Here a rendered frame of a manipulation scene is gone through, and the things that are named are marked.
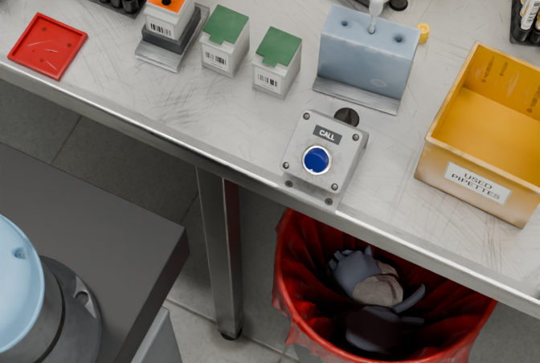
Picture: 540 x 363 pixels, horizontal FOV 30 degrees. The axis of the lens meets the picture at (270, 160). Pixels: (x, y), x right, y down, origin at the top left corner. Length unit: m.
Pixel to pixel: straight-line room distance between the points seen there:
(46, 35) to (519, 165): 0.56
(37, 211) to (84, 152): 1.09
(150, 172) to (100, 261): 1.08
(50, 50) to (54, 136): 0.95
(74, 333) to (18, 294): 0.16
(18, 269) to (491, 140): 0.58
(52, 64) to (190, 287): 0.88
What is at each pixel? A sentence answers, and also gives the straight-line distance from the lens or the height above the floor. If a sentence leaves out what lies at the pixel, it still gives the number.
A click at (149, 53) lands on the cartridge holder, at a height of 0.89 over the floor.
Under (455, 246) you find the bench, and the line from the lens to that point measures 1.10.
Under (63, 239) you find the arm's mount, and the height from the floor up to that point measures 0.95.
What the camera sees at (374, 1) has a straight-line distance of 1.03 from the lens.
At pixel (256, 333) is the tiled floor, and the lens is 1.96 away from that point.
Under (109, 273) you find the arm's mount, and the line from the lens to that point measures 1.00.
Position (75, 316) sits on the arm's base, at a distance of 0.93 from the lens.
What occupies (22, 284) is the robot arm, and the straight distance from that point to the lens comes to 0.79.
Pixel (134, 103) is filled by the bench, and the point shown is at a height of 0.88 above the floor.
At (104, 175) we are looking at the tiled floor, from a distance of 2.09.
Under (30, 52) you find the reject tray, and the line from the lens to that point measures 1.21.
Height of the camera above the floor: 1.89
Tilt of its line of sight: 65 degrees down
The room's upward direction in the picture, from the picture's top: 2 degrees clockwise
